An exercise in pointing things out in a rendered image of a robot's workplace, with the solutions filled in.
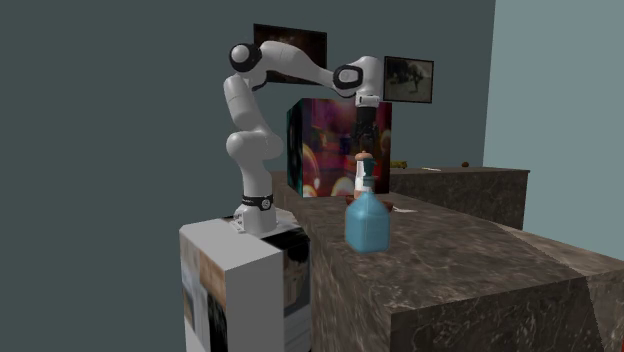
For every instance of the patterned grey robot stand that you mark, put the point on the patterned grey robot stand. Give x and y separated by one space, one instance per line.
253 287

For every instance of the brown bowl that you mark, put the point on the brown bowl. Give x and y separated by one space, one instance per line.
387 204

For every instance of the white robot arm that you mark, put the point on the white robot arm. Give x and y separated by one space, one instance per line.
253 141

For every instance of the white flat utensil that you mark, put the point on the white flat utensil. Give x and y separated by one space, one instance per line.
404 210

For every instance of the yellow small object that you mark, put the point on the yellow small object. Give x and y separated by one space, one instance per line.
398 164

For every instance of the pale flat stick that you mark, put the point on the pale flat stick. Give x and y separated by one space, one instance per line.
431 169

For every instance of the dark brown wall picture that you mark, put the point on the dark brown wall picture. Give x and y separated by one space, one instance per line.
297 46

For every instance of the colourful patterned cube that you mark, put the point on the colourful patterned cube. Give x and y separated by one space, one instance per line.
336 151

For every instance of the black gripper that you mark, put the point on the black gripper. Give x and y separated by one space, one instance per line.
366 123

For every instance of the blue square bottle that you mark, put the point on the blue square bottle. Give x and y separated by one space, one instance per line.
366 224

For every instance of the grey framed wall picture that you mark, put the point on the grey framed wall picture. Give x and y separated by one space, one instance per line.
408 79

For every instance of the white bottle with brown cap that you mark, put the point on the white bottle with brown cap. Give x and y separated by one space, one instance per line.
361 170

